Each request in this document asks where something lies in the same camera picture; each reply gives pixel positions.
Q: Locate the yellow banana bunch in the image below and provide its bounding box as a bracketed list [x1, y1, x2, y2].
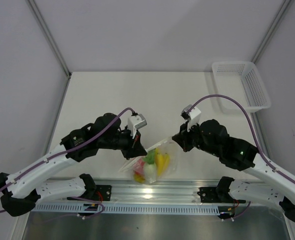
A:
[133, 147, 171, 184]

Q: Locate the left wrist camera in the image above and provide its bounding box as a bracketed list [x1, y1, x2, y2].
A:
[127, 113, 147, 139]

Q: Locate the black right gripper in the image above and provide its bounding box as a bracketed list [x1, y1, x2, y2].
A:
[172, 119, 221, 158]

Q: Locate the white slotted cable duct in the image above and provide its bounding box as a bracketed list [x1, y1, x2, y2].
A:
[33, 202, 220, 216]

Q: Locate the clear zip top bag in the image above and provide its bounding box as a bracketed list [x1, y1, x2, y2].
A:
[119, 137, 179, 185]

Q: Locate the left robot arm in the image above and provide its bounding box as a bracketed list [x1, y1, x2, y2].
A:
[0, 112, 147, 217]

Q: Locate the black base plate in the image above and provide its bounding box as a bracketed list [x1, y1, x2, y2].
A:
[79, 185, 112, 202]
[196, 186, 246, 204]

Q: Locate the white perforated plastic basket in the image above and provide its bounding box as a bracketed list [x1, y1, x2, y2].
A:
[211, 61, 272, 113]

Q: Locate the white radish with leaves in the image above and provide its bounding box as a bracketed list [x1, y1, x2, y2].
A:
[143, 149, 157, 184]

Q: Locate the aluminium frame rail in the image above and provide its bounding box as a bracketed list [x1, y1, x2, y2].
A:
[20, 177, 294, 207]

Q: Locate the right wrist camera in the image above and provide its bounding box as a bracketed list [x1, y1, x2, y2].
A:
[181, 104, 202, 132]

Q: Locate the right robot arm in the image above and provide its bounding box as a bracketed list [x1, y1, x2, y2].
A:
[172, 119, 295, 222]

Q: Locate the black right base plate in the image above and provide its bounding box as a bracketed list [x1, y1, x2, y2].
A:
[196, 186, 246, 204]

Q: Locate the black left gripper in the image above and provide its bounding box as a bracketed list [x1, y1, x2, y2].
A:
[98, 125, 147, 160]

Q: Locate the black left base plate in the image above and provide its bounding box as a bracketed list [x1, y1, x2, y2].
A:
[79, 185, 112, 202]

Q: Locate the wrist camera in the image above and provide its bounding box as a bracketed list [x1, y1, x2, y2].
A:
[127, 113, 147, 139]
[181, 104, 202, 132]

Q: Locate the red tomato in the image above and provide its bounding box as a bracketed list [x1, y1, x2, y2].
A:
[132, 159, 145, 175]

